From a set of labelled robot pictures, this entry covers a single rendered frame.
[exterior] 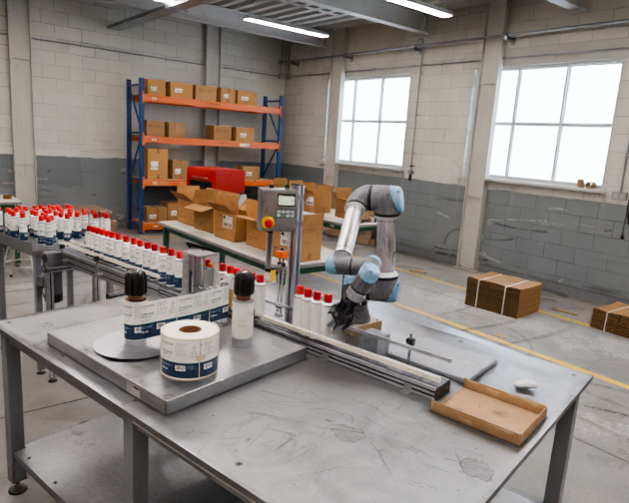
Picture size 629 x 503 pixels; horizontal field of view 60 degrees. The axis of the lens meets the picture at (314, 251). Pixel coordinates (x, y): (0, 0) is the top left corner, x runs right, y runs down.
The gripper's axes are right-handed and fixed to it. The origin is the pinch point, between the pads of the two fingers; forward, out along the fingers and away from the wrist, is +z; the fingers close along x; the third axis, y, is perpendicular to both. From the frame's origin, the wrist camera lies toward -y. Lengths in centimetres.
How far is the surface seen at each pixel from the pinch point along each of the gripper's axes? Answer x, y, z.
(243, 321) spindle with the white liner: -21.0, 31.3, 6.0
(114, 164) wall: -648, -333, 354
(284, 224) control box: -52, -7, -15
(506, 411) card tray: 67, -5, -27
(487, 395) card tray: 59, -12, -22
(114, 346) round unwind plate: -42, 69, 29
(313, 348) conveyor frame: -0.9, 6.0, 9.7
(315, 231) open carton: -121, -150, 60
